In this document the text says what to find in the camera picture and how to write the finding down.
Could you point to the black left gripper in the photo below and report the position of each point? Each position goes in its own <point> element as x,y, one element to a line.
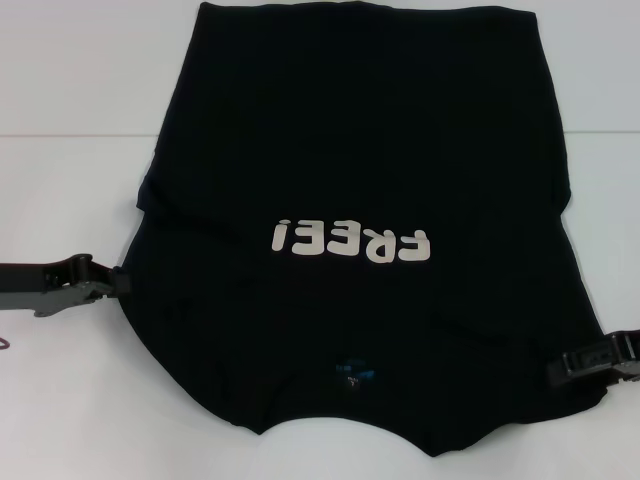
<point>25,290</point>

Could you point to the black shirt with FREE print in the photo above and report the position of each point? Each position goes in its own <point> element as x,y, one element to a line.
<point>350,150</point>

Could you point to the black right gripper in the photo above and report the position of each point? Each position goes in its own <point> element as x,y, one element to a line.
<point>636,360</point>

